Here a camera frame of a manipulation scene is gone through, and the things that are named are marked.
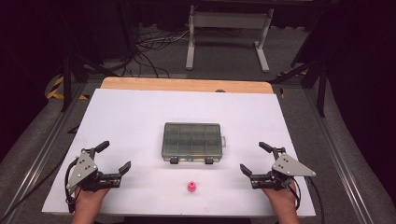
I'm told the black tripod stand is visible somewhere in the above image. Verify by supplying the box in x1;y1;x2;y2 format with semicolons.
268;58;329;119
60;51;120;113

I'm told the tangle of black floor cables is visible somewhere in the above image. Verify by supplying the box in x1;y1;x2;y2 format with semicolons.
120;25;191;79

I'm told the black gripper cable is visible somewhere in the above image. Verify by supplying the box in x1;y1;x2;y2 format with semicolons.
64;156;80;215
291;176;326;224

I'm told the person's left hand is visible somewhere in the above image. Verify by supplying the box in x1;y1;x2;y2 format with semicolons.
74;186;111;213

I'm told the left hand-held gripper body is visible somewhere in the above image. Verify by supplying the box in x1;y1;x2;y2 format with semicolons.
65;147;122;193

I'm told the person's right hand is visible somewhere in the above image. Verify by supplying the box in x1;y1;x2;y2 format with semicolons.
262;183;299;213

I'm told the aluminium floor rail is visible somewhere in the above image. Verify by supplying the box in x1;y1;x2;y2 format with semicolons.
303;88;375;224
0;83;92;224

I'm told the clear plastic compartment box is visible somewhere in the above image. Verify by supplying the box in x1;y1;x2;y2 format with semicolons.
161;121;227;165

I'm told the yellow black floor tape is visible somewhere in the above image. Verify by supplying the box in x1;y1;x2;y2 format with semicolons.
46;76;90;101

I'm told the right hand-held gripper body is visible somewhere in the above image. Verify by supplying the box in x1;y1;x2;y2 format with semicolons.
250;152;318;191

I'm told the white metal stand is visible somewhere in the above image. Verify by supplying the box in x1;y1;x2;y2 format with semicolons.
185;5;276;74

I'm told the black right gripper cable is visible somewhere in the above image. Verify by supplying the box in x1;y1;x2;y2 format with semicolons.
291;176;326;224

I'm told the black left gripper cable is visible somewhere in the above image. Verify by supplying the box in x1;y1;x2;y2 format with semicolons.
64;156;80;215

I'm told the dark curtain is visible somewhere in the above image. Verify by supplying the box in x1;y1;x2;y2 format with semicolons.
0;0;68;160
323;0;396;197

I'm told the white table sheet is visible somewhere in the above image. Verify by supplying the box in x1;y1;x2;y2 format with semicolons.
41;88;317;217

